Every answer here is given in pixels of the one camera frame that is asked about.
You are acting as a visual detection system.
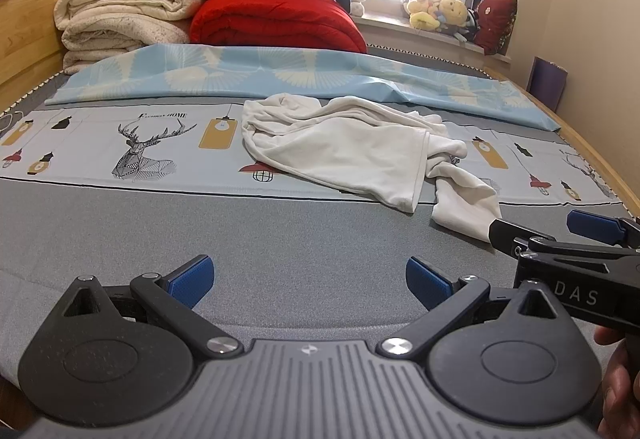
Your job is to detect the dark red cushion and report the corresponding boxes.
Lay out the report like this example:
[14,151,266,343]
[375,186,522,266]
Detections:
[474,0,518,56]

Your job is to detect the white long-sleeve shirt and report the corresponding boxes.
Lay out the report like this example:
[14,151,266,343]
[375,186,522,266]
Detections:
[242,94,501,242]

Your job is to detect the person's right hand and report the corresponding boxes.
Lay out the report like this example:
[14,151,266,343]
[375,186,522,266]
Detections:
[593,326,639,439]

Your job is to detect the yellow plush toys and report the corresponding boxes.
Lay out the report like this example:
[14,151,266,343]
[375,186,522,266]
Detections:
[404,0,478,42]

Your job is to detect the cream folded blanket stack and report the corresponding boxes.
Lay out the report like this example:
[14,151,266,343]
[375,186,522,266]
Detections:
[53,0,204,75]

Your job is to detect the purple box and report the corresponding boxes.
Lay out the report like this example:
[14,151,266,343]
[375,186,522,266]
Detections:
[526,57,568,112]

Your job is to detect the red folded comforter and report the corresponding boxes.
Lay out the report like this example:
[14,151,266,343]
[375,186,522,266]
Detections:
[189,0,367,54]

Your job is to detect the deer print bed sheet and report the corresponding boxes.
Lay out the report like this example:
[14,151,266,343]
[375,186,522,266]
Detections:
[1,103,618,207]

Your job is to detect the light blue patterned quilt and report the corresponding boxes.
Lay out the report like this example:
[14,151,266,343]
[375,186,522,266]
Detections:
[47,44,560,132]

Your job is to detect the wooden headboard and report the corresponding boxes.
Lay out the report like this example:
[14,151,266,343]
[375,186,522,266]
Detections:
[0,0,65,111]

